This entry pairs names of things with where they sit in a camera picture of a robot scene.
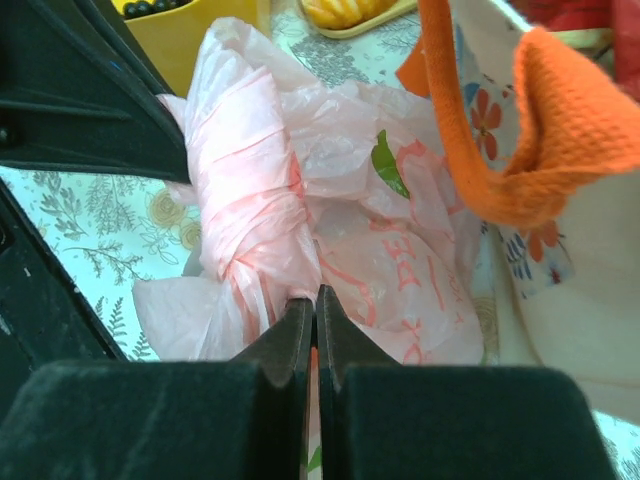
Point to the row of round crackers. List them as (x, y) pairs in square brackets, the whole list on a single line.
[(343, 14)]

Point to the yellow deep bin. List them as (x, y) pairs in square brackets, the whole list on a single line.
[(172, 39)]

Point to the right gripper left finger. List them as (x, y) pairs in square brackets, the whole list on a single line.
[(245, 418)]

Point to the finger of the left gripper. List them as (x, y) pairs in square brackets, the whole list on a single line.
[(78, 94)]

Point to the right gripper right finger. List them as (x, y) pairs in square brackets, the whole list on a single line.
[(384, 420)]

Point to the black grape bunch toy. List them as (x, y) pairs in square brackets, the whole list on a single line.
[(141, 8)]

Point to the yellow flat tray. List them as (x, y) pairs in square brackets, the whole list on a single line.
[(402, 7)]

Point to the beige paper grocery bag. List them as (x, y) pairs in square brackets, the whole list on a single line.
[(544, 147)]

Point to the pink plastic grocery bag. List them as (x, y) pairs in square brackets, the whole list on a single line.
[(299, 185)]

